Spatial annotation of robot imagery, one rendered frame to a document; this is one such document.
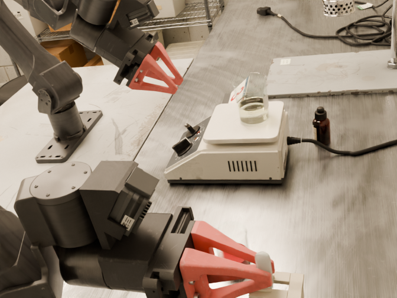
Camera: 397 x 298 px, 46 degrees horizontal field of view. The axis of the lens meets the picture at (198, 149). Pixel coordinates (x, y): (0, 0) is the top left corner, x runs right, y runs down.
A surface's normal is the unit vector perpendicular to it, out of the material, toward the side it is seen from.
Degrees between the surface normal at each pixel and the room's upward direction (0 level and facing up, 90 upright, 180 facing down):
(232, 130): 0
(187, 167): 90
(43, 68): 50
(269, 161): 90
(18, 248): 73
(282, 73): 0
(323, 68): 0
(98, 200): 90
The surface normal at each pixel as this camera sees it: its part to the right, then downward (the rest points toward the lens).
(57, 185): -0.18, -0.83
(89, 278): -0.30, 0.41
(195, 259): 0.17, -0.78
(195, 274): 0.08, 0.52
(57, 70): 0.51, -0.41
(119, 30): 0.47, -0.65
